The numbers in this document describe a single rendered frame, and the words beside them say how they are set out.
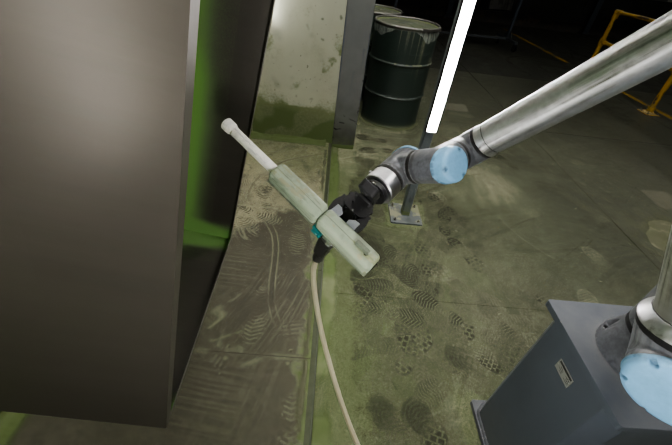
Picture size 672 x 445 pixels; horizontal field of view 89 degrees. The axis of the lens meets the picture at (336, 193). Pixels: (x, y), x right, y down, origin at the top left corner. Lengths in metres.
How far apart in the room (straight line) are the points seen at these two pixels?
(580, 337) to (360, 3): 2.12
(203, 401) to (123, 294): 0.92
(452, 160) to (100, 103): 0.69
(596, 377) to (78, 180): 1.04
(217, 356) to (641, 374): 1.26
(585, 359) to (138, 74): 1.03
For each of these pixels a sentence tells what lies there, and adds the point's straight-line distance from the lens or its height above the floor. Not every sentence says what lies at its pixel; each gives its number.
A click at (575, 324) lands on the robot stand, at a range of 1.12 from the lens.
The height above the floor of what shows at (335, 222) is 0.88.
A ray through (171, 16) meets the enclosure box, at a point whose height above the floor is 1.30.
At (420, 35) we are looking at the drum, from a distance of 3.08.
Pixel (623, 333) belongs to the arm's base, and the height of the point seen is 0.71.
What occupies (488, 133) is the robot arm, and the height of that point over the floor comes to 1.03.
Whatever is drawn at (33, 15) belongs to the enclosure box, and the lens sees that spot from 0.39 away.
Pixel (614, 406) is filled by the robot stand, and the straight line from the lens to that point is 1.03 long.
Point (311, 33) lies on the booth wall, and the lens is 2.54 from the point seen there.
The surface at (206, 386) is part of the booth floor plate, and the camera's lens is 1.47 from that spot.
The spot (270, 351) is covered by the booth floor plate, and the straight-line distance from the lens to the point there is 1.50.
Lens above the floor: 1.36
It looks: 36 degrees down
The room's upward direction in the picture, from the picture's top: 7 degrees clockwise
